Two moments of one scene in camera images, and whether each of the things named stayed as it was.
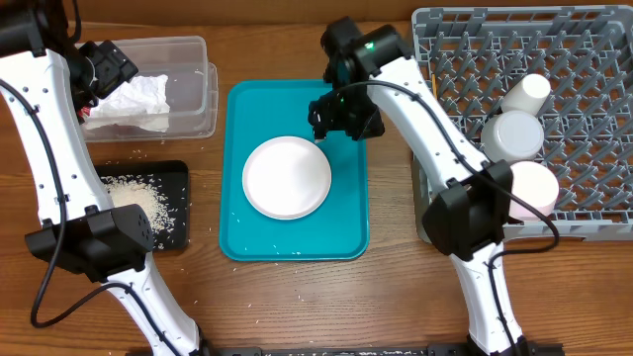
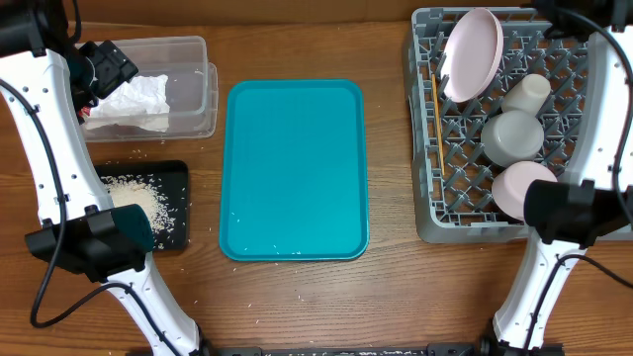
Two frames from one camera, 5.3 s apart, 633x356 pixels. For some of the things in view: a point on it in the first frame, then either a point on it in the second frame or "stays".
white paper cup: (529, 95) stays
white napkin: (141, 101) stays
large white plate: (287, 178) -> (472, 54)
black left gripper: (116, 70) stays
